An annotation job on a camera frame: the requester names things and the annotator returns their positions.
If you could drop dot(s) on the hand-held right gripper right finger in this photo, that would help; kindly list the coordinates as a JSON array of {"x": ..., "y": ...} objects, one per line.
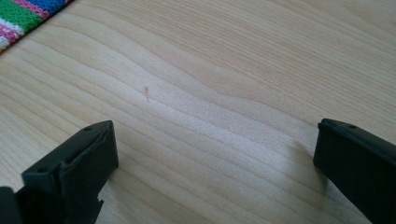
[{"x": 358, "y": 161}]

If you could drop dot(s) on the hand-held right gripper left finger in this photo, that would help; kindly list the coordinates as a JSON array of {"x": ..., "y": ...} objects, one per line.
[{"x": 71, "y": 171}]

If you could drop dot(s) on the striped knitted cloth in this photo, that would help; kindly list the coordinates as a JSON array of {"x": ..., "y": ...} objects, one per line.
[{"x": 21, "y": 15}]

